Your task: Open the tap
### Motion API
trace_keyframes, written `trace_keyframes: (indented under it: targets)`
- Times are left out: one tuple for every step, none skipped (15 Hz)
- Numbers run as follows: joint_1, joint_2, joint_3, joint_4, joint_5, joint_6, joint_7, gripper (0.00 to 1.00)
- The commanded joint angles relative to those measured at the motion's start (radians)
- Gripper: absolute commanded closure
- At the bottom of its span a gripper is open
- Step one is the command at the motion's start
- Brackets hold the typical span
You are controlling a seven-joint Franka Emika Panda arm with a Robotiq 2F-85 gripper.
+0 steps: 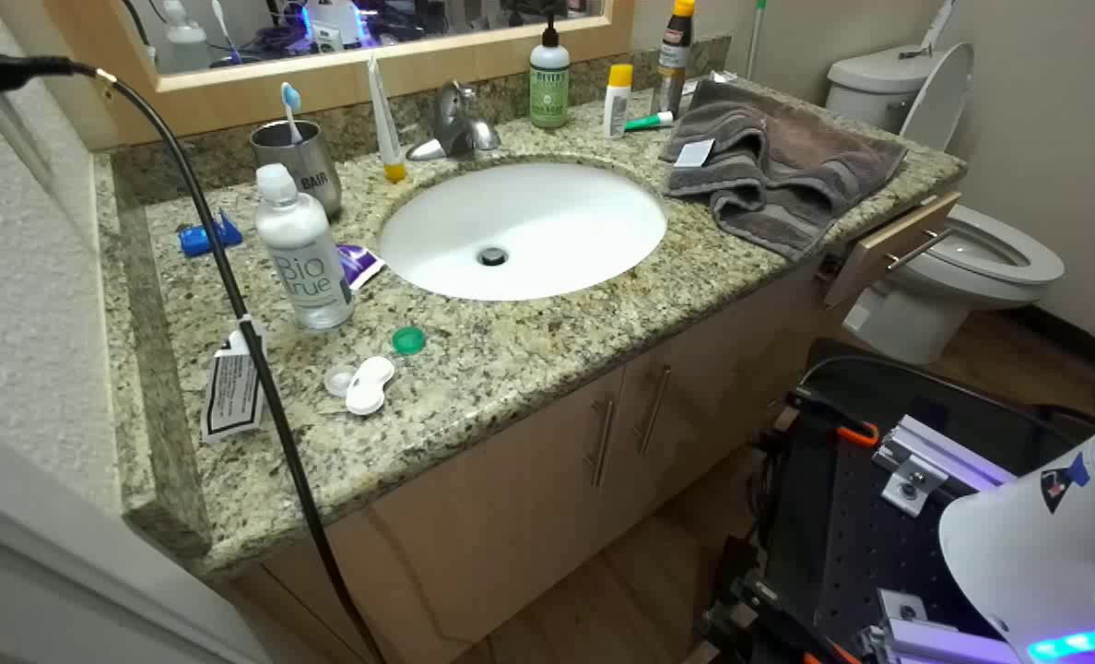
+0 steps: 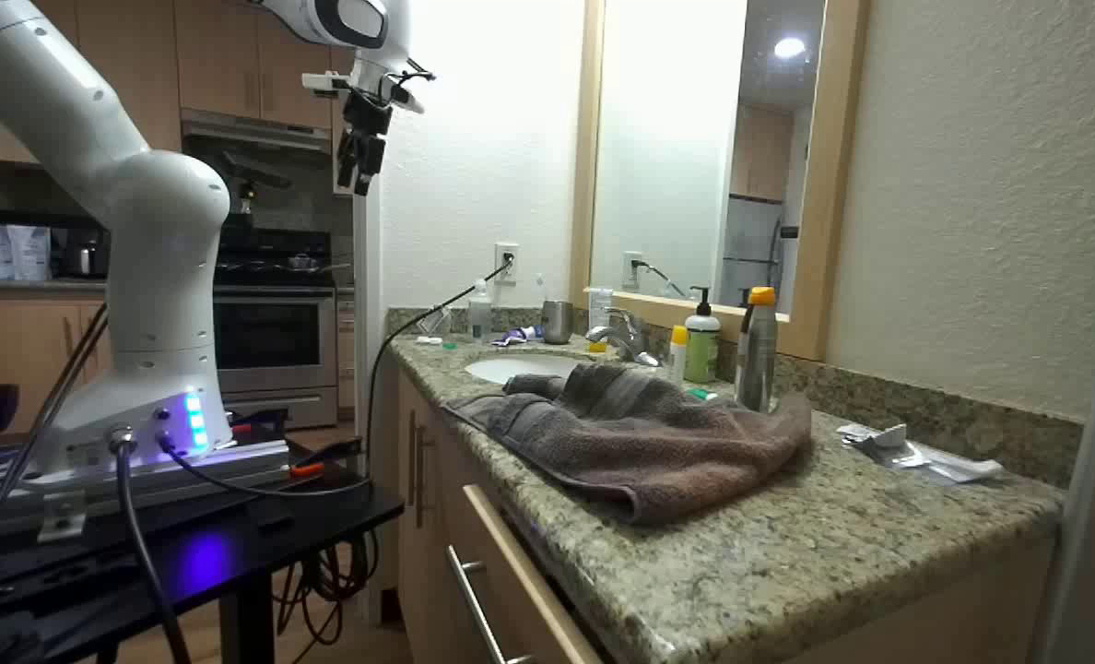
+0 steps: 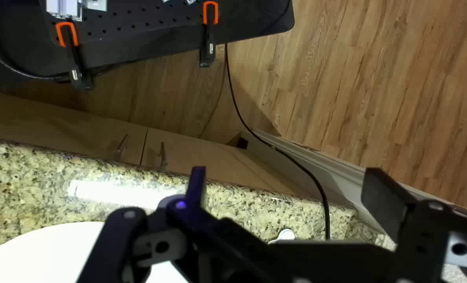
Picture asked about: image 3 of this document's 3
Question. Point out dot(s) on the white sink basin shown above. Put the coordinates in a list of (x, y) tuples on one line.
[(33, 252)]

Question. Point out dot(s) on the black perforated robot table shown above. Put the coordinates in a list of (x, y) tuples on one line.
[(139, 32)]

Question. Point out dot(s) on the orange black bar clamp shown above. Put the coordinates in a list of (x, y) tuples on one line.
[(77, 57), (208, 48)]

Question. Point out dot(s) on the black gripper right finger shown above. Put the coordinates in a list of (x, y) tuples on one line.
[(431, 236)]

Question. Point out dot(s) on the white mounting bracket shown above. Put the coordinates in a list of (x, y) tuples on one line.
[(68, 7)]

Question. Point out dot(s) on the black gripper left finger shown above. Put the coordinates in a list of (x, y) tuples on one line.
[(132, 246)]

